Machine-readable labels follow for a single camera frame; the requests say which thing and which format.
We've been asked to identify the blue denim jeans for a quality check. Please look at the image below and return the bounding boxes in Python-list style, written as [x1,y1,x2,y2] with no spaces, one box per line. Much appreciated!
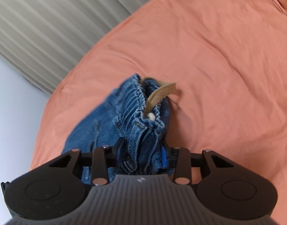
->
[62,74,173,181]

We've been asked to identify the beige pleated curtain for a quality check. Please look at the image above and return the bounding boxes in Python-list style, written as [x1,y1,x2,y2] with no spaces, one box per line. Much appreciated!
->
[0,0,150,94]

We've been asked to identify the orange bed sheet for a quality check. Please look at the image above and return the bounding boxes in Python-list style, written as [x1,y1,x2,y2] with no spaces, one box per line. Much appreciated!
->
[31,0,287,224]

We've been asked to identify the tan drawstring of jeans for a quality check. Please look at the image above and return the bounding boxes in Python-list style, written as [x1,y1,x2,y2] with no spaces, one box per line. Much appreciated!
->
[141,77,176,115]

